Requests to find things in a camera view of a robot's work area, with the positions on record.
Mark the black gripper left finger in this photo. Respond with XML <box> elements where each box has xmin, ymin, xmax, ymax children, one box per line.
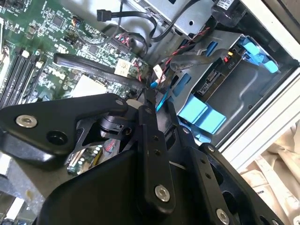
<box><xmin>0</xmin><ymin>89</ymin><xmax>177</xmax><ymax>218</ymax></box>

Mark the black SATA wire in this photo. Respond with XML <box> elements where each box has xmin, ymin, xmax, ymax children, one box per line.
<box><xmin>52</xmin><ymin>52</ymin><xmax>150</xmax><ymax>94</ymax></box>

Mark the black sleeved power wire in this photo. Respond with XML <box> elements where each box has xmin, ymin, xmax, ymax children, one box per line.
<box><xmin>170</xmin><ymin>48</ymin><xmax>243</xmax><ymax>79</ymax></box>

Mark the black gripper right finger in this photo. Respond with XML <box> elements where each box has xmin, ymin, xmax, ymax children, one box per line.
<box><xmin>166</xmin><ymin>102</ymin><xmax>285</xmax><ymax>225</ymax></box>

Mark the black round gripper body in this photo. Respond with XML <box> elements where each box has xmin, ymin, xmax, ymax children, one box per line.
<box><xmin>36</xmin><ymin>149</ymin><xmax>211</xmax><ymax>225</ymax></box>

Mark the hard disk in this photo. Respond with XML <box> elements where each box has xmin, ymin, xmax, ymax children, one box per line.
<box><xmin>164</xmin><ymin>35</ymin><xmax>279</xmax><ymax>143</ymax></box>

